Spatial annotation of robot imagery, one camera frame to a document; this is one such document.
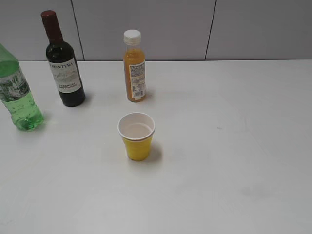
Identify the yellow paper cup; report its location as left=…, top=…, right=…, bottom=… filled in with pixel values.
left=117, top=112, right=156, bottom=161

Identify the green sprite bottle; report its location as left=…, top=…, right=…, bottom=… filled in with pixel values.
left=0, top=45, right=43, bottom=131

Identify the orange juice bottle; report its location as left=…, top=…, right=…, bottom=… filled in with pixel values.
left=123, top=29, right=146, bottom=102

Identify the dark red wine bottle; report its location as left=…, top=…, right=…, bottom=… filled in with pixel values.
left=41, top=10, right=85, bottom=107

